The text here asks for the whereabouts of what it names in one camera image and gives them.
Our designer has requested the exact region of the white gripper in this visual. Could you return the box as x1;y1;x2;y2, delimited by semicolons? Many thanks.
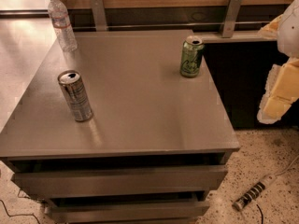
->
257;0;299;124

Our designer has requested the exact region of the silver redbull can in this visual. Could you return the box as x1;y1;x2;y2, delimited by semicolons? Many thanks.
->
57;70;93;122

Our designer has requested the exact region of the green soda can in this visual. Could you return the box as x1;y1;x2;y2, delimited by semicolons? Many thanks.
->
180;35;205;77

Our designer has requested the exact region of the clear plastic water bottle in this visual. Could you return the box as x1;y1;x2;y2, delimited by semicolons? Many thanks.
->
48;0;78;52

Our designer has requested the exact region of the white power strip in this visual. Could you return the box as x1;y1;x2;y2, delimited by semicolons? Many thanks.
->
233;174;277;211

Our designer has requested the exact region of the grey drawer cabinet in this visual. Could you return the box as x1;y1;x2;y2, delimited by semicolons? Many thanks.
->
0;31;239;224

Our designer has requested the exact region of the lower grey drawer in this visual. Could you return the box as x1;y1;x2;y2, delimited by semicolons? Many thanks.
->
48;201;209;223

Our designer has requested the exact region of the grey drawer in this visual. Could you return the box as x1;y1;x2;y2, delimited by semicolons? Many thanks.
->
48;201;209;223
12;165;227;199

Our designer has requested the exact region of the upper grey drawer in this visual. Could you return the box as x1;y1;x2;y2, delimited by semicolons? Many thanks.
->
12;165;227;199

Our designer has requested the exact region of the right metal bracket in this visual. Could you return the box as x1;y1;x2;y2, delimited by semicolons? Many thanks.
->
221;0;243;38

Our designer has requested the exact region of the metal bracket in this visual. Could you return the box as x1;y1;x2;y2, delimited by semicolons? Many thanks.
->
221;0;243;38
90;0;108;32

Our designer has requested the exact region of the horizontal metal rail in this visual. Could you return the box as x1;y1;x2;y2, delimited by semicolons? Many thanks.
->
73;21;272;30

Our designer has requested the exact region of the left metal bracket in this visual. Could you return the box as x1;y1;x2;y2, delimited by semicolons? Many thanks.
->
90;0;108;32

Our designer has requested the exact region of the black floor cable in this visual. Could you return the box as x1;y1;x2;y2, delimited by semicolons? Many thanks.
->
0;189;43;224

